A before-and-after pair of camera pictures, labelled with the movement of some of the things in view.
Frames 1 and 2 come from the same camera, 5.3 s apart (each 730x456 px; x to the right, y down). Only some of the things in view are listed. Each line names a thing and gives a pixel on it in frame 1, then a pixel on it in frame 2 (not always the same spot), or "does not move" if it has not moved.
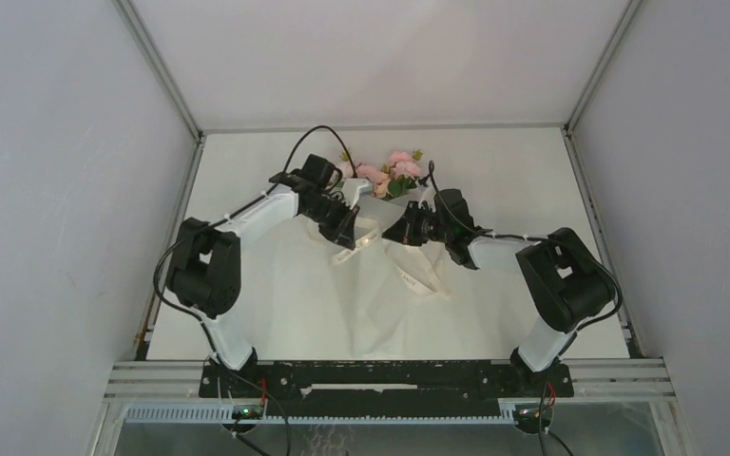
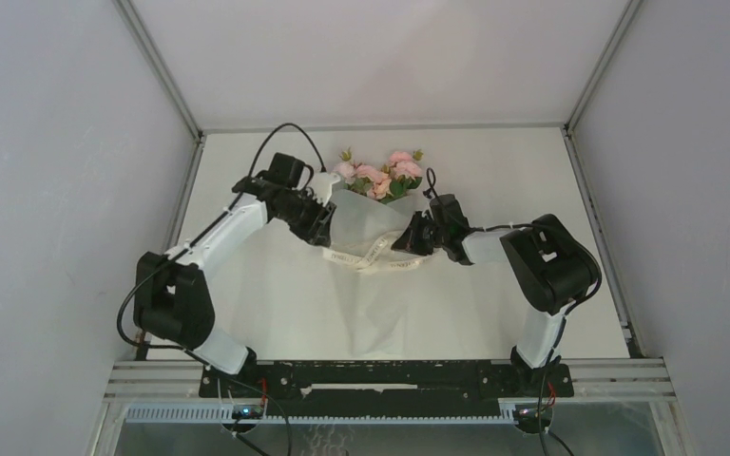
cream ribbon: x=407 y=275 to x=366 y=263
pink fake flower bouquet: x=397 y=175 does not move
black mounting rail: x=374 y=387 does not move
